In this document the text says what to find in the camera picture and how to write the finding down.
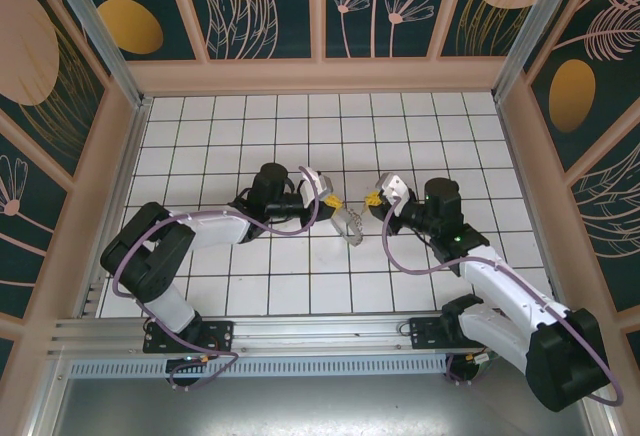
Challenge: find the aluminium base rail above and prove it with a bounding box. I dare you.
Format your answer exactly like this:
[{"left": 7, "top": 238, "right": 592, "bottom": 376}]
[{"left": 47, "top": 310, "right": 591, "bottom": 357}]

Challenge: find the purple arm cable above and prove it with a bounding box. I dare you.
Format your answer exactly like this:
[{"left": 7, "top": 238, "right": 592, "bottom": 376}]
[
  {"left": 382, "top": 197, "right": 626, "bottom": 407},
  {"left": 112, "top": 165, "right": 324, "bottom": 392}
]

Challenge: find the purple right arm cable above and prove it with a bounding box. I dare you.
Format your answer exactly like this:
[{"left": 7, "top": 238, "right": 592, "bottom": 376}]
[{"left": 382, "top": 197, "right": 626, "bottom": 407}]

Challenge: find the oval steel plate with split rings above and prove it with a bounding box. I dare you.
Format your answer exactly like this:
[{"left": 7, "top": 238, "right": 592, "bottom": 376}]
[{"left": 329, "top": 205, "right": 367, "bottom": 249}]

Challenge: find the grey metal panel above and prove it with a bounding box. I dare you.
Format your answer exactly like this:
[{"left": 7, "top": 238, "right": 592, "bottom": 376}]
[{"left": 49, "top": 375, "right": 606, "bottom": 436}]

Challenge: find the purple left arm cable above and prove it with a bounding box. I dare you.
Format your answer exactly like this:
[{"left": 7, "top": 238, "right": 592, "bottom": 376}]
[{"left": 112, "top": 165, "right": 324, "bottom": 392}]

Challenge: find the aluminium left frame post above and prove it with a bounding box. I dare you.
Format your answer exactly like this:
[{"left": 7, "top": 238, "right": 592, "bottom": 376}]
[{"left": 39, "top": 0, "right": 154, "bottom": 110}]

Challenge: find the grey slotted cable duct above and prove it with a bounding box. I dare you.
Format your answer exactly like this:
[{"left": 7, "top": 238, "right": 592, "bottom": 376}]
[{"left": 69, "top": 358, "right": 451, "bottom": 377}]

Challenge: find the aluminium right frame post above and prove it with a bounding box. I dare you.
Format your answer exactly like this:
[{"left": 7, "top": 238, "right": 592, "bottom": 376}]
[{"left": 492, "top": 0, "right": 569, "bottom": 105}]

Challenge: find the aluminium frame post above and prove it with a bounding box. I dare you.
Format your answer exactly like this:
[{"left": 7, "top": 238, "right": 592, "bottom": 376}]
[
  {"left": 39, "top": 0, "right": 154, "bottom": 110},
  {"left": 492, "top": 0, "right": 569, "bottom": 105}
]

